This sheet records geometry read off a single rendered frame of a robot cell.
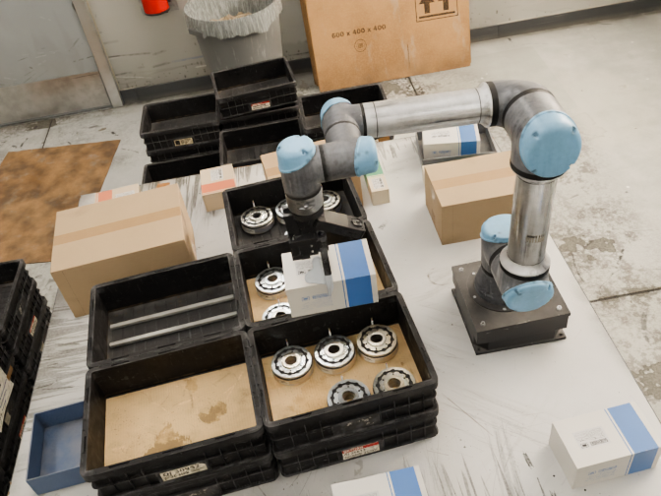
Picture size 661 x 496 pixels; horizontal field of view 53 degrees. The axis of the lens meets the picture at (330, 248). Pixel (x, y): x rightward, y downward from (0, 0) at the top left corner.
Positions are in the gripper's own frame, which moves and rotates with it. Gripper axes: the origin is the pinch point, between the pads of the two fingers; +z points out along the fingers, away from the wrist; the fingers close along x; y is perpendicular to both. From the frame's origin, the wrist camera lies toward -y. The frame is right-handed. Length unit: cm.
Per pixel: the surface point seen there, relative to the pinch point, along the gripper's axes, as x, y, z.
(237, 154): -168, 33, 73
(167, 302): -28, 47, 28
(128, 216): -63, 59, 20
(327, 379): 8.5, 5.3, 27.7
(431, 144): -88, -45, 32
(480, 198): -45, -50, 25
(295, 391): 10.3, 13.3, 27.6
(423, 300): -23, -26, 41
